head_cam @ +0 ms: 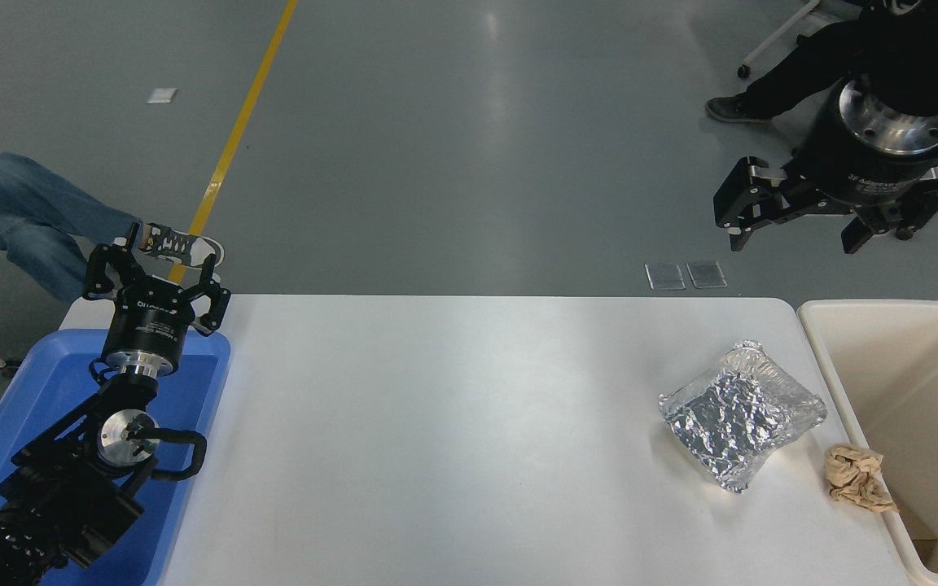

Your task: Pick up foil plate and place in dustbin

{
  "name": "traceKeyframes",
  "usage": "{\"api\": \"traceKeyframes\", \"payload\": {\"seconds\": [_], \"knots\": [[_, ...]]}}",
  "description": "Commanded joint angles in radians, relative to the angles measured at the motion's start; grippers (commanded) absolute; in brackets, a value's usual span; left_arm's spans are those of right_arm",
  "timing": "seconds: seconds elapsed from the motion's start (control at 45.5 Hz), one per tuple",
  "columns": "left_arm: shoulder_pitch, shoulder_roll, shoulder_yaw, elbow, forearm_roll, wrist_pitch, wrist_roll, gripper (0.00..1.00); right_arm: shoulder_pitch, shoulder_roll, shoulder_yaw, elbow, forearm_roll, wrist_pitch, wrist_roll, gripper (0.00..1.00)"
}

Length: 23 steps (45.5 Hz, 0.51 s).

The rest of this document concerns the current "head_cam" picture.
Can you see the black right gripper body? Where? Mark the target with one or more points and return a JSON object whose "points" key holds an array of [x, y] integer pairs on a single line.
{"points": [[860, 175]]}

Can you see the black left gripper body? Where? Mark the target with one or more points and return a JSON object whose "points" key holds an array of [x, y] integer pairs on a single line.
{"points": [[151, 325]]}

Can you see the silver foil plate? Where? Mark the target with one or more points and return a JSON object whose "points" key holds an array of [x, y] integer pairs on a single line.
{"points": [[742, 415]]}

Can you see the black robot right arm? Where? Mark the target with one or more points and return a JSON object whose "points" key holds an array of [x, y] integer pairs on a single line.
{"points": [[900, 122]]}

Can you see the metal floor plate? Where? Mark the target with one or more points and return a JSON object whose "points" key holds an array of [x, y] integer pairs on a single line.
{"points": [[707, 274], [665, 277]]}

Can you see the blue plastic tray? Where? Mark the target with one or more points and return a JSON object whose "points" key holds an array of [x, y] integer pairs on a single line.
{"points": [[192, 407]]}

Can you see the person in blue trousers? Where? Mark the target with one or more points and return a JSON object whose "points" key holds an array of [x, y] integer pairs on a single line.
{"points": [[13, 203]]}

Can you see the person in black clothes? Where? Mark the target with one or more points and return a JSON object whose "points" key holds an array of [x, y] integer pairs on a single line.
{"points": [[811, 65]]}

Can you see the large pale plastic bin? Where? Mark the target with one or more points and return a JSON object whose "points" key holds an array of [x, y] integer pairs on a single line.
{"points": [[884, 350]]}

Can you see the crumpled tan paper ball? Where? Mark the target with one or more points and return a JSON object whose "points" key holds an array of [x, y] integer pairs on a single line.
{"points": [[860, 480]]}

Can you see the white wheeled frame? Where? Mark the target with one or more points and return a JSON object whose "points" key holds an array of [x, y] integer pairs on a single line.
{"points": [[743, 72]]}

